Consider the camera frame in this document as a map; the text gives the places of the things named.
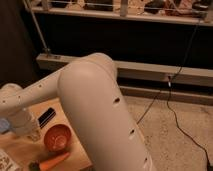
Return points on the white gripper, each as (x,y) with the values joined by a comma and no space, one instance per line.
(24,123)

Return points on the red ceramic bowl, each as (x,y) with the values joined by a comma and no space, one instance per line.
(57,138)

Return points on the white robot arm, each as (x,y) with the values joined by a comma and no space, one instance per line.
(93,104)

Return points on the blue cloth piece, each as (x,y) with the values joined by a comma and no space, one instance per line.
(4,126)

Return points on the black rectangular bar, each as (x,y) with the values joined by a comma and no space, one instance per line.
(46,117)

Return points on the patterned card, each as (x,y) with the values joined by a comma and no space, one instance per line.
(7,163)

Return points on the orange toy carrot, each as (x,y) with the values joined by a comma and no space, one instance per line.
(49,163)

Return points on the metal diagonal rod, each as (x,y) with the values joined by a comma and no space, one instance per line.
(45,47)

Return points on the long wooden shelf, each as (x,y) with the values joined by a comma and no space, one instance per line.
(120,12)

